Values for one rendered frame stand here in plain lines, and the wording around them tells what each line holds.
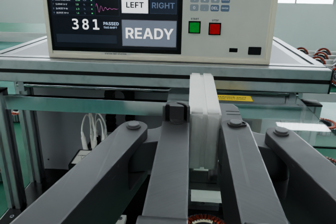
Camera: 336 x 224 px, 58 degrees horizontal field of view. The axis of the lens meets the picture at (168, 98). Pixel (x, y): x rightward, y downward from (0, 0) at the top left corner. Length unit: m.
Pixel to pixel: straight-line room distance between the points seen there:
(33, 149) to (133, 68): 0.37
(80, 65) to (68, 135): 0.29
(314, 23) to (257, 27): 6.78
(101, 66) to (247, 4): 0.29
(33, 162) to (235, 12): 0.60
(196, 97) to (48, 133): 0.74
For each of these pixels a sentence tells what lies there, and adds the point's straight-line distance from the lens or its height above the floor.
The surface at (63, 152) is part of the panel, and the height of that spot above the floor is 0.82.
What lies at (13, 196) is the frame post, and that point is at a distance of 0.80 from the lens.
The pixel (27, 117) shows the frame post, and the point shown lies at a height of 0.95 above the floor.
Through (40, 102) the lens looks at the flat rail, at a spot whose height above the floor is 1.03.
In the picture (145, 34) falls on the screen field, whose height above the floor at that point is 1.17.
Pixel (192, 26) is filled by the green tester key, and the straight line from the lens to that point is 0.58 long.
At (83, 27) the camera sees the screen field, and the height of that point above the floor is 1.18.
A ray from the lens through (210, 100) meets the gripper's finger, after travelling 0.15.
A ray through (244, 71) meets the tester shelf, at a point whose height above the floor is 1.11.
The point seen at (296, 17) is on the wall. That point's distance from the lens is 7.23.
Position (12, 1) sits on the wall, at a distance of 7.95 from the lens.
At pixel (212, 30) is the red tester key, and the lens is 0.58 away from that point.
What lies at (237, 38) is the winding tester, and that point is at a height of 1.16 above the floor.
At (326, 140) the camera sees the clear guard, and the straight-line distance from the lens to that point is 0.45.
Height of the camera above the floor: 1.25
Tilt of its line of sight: 20 degrees down
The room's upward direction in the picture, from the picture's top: 1 degrees clockwise
